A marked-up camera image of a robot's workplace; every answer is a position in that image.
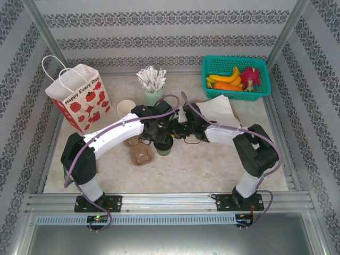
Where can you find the green coffee cup black lid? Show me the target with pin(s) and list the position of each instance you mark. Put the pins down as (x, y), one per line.
(164, 152)

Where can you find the brown pulp cup carrier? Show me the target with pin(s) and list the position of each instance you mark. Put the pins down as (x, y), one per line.
(140, 156)

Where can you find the white paper bag red prints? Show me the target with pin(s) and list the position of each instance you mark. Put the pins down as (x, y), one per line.
(87, 106)

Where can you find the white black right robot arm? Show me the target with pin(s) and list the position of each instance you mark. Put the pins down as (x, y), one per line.
(223, 135)

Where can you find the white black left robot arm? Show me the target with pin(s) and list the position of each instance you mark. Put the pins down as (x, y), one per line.
(114, 135)

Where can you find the mint green holder cup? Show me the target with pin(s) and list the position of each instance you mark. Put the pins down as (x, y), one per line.
(151, 97)

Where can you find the white paper cup green outside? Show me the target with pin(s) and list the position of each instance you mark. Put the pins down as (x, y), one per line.
(125, 107)

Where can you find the white paper napkin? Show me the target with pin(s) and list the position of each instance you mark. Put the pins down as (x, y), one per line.
(238, 120)

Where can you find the orange carrot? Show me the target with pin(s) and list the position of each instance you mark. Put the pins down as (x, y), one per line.
(228, 86)

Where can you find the yellow banana bunch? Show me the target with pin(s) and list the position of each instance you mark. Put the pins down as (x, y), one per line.
(225, 78)

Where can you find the teal plastic mesh basket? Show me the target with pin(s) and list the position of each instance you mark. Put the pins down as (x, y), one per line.
(225, 63)

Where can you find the pink dragon fruit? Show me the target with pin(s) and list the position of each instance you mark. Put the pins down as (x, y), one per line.
(249, 77)

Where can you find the grey metal front panel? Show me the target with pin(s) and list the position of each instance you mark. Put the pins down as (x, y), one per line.
(170, 241)

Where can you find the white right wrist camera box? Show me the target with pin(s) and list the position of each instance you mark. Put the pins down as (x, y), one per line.
(182, 115)

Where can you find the aluminium frame back rail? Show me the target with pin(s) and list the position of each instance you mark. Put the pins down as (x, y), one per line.
(119, 75)

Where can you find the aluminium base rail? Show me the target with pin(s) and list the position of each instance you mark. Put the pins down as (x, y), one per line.
(170, 202)

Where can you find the aluminium frame post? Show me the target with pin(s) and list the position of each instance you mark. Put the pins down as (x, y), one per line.
(287, 32)
(51, 42)

